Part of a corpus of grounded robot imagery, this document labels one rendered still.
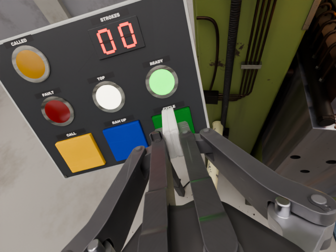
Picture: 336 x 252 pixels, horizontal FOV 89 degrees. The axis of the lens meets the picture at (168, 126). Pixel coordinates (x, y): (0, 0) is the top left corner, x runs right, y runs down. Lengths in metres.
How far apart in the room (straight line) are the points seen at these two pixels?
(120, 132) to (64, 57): 0.16
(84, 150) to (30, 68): 0.17
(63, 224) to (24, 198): 0.51
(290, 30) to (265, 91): 0.20
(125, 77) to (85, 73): 0.07
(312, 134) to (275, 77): 0.21
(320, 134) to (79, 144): 0.53
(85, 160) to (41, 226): 1.42
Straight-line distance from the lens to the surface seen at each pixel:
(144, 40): 0.31
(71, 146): 0.39
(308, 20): 0.55
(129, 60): 0.31
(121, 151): 0.37
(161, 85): 0.31
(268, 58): 0.59
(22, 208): 1.99
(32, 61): 0.37
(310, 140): 0.54
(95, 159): 0.39
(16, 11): 3.97
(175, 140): 0.16
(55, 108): 0.37
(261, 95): 0.68
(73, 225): 1.62
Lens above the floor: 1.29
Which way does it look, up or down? 54 degrees down
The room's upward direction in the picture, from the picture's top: 20 degrees counter-clockwise
